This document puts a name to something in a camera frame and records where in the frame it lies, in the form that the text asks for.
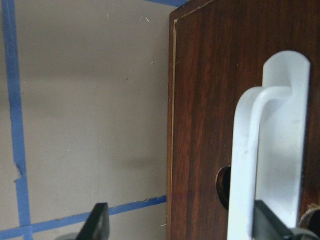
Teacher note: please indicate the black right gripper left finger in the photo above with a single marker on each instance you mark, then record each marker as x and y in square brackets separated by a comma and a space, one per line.
[96, 227]

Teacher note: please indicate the white drawer handle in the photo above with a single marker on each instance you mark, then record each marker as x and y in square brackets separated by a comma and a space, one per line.
[268, 144]

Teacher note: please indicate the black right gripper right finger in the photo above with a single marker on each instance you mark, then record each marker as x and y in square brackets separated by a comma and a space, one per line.
[267, 225]

